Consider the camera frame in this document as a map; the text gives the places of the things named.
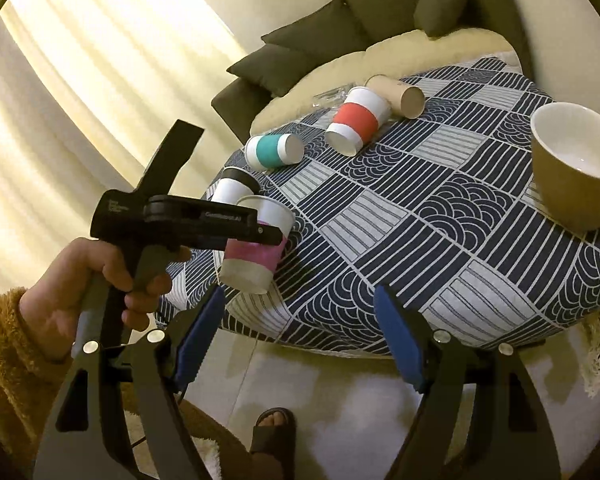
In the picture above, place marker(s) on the left olive throw pillow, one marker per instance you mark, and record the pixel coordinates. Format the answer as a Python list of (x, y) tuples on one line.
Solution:
[(274, 68)]

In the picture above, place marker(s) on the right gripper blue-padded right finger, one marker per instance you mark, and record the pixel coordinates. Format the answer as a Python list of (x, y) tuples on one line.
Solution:
[(509, 435)]

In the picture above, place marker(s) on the cream sofa seat blanket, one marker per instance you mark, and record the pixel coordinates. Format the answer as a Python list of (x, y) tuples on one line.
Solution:
[(400, 56)]

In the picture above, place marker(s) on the white cup with red sleeve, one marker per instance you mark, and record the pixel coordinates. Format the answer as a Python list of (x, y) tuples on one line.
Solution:
[(358, 119)]

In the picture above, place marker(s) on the plain brown paper cup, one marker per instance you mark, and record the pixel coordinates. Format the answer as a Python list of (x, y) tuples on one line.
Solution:
[(406, 100)]

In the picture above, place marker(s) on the white cup with pink sleeve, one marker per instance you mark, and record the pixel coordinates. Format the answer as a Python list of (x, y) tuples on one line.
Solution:
[(249, 267)]

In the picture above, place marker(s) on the cream curtain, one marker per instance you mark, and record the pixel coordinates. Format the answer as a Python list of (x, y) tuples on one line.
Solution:
[(88, 89)]

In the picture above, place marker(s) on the navy patterned tablecloth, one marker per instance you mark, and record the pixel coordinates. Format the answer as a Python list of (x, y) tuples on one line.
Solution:
[(443, 210)]

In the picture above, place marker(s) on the white cup with teal sleeve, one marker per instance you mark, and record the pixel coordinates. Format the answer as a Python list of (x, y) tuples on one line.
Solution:
[(273, 151)]

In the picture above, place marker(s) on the person's left hand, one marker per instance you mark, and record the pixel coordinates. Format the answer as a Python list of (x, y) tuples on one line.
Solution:
[(50, 309)]

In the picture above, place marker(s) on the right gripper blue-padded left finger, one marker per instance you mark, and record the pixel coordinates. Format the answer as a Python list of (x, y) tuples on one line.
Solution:
[(86, 436)]

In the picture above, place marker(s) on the right olive throw pillow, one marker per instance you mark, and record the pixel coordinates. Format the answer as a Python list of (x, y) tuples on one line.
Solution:
[(436, 18)]

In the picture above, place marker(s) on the foot in black sandal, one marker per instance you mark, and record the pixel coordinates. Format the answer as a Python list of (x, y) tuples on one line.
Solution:
[(274, 434)]

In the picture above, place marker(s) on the white cup with black lid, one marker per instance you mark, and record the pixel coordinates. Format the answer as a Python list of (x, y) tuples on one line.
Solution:
[(234, 183)]

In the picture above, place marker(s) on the brown fuzzy sleeve forearm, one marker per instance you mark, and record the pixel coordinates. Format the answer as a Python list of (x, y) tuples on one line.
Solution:
[(29, 385)]

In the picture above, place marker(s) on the tan ceramic mug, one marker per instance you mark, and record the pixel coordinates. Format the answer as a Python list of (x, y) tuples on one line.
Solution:
[(566, 163)]

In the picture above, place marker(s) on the dark olive sofa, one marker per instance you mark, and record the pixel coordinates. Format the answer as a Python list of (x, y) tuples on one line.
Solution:
[(345, 26)]

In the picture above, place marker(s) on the olive throw pillow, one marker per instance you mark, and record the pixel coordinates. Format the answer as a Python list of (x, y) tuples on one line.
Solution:
[(274, 68), (436, 18)]

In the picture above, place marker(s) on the clear glass tumbler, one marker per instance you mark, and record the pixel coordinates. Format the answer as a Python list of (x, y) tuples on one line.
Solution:
[(331, 97)]

